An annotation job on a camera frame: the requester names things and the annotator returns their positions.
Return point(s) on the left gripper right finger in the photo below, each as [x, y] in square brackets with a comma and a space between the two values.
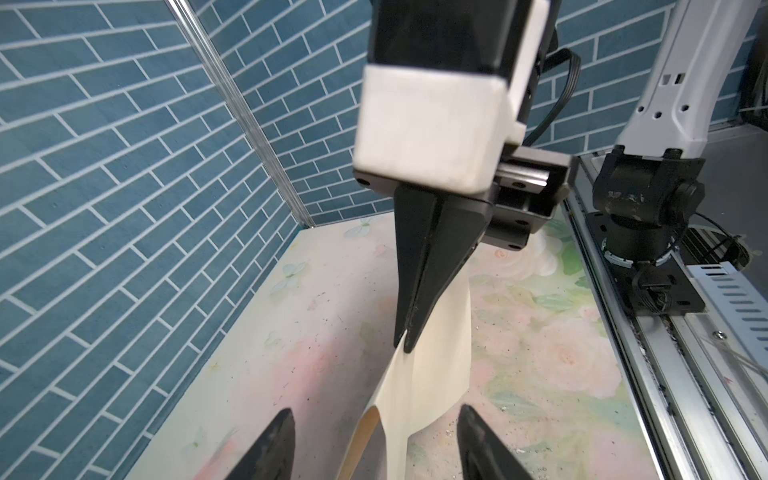
[482, 454]

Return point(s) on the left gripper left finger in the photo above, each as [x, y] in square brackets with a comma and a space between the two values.
[271, 456]

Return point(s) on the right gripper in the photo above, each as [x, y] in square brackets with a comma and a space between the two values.
[438, 230]

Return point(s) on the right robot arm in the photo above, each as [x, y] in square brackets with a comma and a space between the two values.
[648, 184]

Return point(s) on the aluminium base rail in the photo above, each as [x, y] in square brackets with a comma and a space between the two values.
[701, 400]

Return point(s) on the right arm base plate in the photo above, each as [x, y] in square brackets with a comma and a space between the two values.
[658, 288]

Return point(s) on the white slotted cable duct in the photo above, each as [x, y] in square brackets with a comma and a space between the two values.
[742, 307]

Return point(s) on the left corner aluminium post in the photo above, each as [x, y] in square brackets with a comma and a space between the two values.
[193, 31]

